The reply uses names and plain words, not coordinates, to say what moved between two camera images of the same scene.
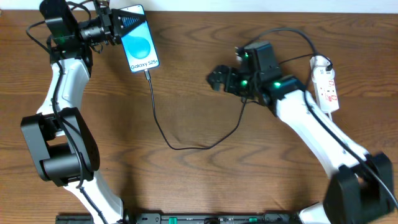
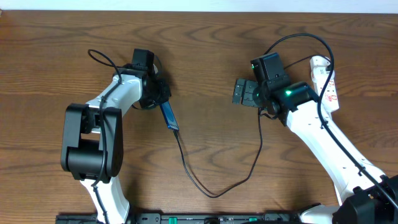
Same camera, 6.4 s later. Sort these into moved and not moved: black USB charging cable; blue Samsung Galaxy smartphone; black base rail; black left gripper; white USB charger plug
Moved: black USB charging cable; black left gripper; blue Samsung Galaxy smartphone
Not moved: white USB charger plug; black base rail
